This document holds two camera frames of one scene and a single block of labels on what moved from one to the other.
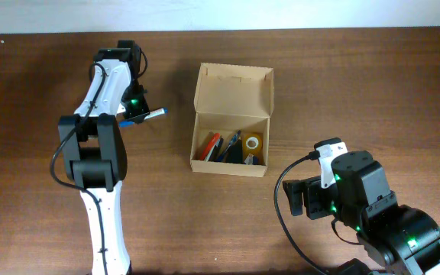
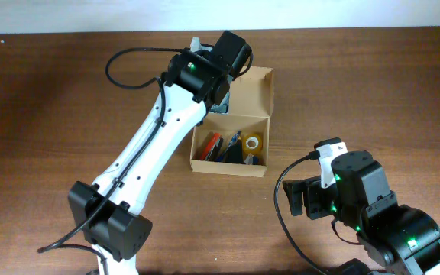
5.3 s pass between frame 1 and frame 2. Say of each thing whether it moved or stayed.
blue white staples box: stayed
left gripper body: moved
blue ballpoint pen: stayed
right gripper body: stayed
